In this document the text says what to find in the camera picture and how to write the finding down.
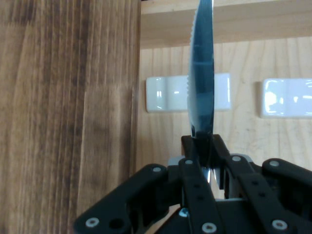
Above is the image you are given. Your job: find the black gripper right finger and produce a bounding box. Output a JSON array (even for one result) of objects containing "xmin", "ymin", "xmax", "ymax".
[{"xmin": 210, "ymin": 134, "xmax": 312, "ymax": 234}]

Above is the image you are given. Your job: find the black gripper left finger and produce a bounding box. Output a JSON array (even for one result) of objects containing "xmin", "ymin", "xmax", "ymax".
[{"xmin": 73, "ymin": 136, "xmax": 221, "ymax": 234}]

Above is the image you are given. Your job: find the silver table knife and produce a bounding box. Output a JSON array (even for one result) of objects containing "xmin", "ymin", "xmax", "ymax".
[{"xmin": 187, "ymin": 0, "xmax": 220, "ymax": 186}]

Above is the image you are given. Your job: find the white ceramic cutlery rest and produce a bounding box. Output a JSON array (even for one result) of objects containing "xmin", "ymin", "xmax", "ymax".
[{"xmin": 259, "ymin": 78, "xmax": 312, "ymax": 119}]

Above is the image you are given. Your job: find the long white ceramic rest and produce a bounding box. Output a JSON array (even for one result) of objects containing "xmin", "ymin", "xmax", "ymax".
[{"xmin": 145, "ymin": 73, "xmax": 233, "ymax": 114}]

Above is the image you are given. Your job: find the dark brown wooden cabinet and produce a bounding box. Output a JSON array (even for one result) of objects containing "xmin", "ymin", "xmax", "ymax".
[{"xmin": 0, "ymin": 0, "xmax": 142, "ymax": 234}]

